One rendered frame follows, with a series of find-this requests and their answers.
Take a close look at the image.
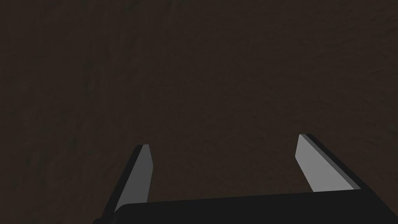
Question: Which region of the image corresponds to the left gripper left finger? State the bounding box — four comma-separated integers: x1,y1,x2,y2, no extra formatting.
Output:
101,144,154,218

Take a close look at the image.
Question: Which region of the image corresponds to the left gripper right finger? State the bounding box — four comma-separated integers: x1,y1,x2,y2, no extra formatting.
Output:
295,133,368,193

